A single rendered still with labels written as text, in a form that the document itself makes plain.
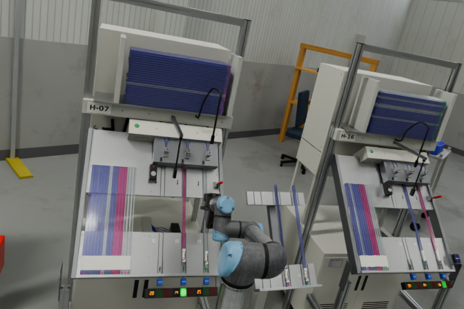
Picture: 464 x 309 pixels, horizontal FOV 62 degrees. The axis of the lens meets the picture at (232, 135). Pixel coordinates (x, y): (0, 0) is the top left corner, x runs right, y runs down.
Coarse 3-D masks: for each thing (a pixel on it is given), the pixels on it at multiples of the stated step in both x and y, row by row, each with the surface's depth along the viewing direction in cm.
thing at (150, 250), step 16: (80, 240) 174; (144, 240) 183; (160, 240) 185; (176, 240) 187; (192, 240) 190; (208, 240) 193; (80, 256) 171; (144, 256) 180; (160, 256) 182; (176, 256) 184; (192, 256) 187; (208, 256) 189; (144, 272) 177; (160, 272) 179; (176, 272) 181; (192, 272) 184; (208, 272) 186
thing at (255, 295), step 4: (252, 292) 216; (256, 292) 211; (260, 292) 210; (264, 292) 211; (252, 296) 215; (256, 296) 211; (260, 296) 211; (264, 296) 212; (252, 300) 215; (256, 300) 211; (260, 300) 212; (264, 300) 213; (252, 304) 214; (256, 304) 212; (260, 304) 213; (252, 308) 214; (256, 308) 213; (260, 308) 214
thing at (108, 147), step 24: (96, 144) 194; (120, 144) 198; (144, 144) 202; (144, 168) 197; (168, 168) 201; (192, 168) 206; (144, 192) 192; (168, 192) 196; (192, 192) 200; (216, 192) 204
